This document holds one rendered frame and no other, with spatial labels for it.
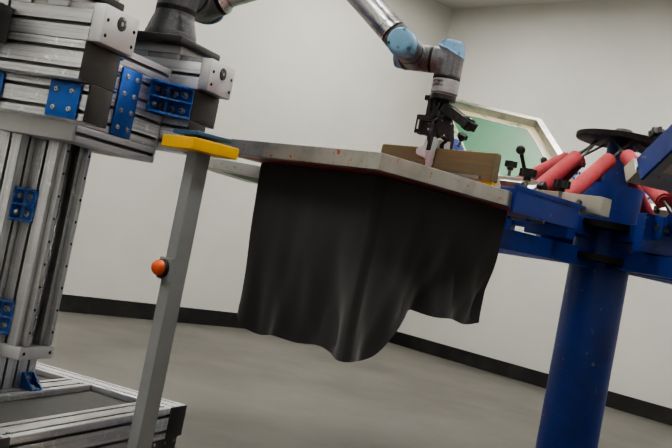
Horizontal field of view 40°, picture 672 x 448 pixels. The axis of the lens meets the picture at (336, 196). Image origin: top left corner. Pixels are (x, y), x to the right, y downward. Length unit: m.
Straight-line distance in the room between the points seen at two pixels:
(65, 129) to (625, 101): 5.45
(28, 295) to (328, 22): 5.21
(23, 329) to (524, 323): 5.34
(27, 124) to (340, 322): 0.92
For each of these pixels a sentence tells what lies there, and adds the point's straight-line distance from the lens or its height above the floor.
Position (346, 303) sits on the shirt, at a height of 0.65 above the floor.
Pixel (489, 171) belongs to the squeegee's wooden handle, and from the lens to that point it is 2.43.
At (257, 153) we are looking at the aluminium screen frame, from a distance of 2.29.
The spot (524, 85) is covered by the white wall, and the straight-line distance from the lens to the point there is 7.79.
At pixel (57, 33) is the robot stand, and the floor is 1.13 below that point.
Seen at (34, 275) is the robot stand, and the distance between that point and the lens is 2.54.
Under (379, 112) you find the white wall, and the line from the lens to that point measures 7.83.
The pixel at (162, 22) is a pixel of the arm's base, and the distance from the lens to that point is 2.72.
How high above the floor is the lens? 0.79
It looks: 3 degrees up
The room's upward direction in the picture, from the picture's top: 11 degrees clockwise
